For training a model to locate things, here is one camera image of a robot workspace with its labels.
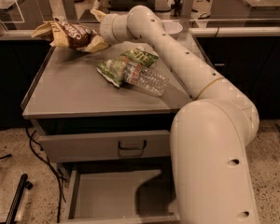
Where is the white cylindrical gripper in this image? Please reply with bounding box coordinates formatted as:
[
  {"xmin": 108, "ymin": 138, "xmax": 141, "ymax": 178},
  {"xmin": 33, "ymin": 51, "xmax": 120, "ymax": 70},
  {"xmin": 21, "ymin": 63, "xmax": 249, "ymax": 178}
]
[{"xmin": 85, "ymin": 8, "xmax": 130, "ymax": 53}]

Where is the brown chip bag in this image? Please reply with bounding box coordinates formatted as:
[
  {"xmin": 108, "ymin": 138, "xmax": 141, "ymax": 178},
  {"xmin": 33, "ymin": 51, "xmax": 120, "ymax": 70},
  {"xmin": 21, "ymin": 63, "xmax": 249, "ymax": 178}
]
[{"xmin": 32, "ymin": 21, "xmax": 99, "ymax": 52}]

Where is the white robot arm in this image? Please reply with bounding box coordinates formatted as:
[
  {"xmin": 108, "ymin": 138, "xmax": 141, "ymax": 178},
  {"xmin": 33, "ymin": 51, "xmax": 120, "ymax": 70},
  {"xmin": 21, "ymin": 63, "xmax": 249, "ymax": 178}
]
[{"xmin": 91, "ymin": 6, "xmax": 260, "ymax": 224}]

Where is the green chip bag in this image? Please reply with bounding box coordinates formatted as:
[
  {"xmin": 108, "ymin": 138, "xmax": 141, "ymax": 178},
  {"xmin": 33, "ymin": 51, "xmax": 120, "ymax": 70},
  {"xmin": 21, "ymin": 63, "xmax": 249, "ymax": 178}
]
[{"xmin": 97, "ymin": 46, "xmax": 159, "ymax": 88}]

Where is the grey drawer cabinet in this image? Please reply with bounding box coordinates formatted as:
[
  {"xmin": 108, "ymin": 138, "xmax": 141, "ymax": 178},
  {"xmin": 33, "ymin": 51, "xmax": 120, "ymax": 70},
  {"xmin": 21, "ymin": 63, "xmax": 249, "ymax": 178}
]
[{"xmin": 21, "ymin": 21, "xmax": 234, "ymax": 224}]

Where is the grey top drawer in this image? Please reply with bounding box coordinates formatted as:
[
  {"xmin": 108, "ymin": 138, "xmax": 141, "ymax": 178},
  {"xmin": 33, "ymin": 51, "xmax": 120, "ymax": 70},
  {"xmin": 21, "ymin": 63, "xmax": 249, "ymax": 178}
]
[{"xmin": 39, "ymin": 130, "xmax": 170, "ymax": 163}]

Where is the grey open middle drawer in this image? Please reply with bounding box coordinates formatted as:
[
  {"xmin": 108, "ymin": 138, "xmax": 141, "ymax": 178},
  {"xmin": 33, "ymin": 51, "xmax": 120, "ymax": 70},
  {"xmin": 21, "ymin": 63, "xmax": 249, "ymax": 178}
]
[{"xmin": 62, "ymin": 161, "xmax": 180, "ymax": 224}]

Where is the clear plastic water bottle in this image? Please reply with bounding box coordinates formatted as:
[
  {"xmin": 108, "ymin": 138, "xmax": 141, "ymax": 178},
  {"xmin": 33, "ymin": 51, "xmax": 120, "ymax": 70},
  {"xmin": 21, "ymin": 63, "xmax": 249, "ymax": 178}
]
[{"xmin": 123, "ymin": 63, "xmax": 169, "ymax": 96}]

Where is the white bowl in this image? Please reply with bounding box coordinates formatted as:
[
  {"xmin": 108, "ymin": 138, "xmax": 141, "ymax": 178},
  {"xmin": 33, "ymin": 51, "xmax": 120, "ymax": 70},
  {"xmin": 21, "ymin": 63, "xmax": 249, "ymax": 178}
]
[{"xmin": 162, "ymin": 21, "xmax": 183, "ymax": 39}]

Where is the black bar on floor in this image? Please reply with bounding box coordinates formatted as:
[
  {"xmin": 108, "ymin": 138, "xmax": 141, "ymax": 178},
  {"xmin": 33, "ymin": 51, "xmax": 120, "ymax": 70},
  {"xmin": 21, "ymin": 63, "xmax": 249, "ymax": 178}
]
[{"xmin": 6, "ymin": 174, "xmax": 33, "ymax": 224}]

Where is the black floor cable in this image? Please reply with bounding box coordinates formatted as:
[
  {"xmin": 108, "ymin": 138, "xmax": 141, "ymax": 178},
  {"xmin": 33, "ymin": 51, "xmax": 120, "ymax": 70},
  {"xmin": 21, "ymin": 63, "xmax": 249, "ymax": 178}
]
[{"xmin": 25, "ymin": 127, "xmax": 67, "ymax": 224}]

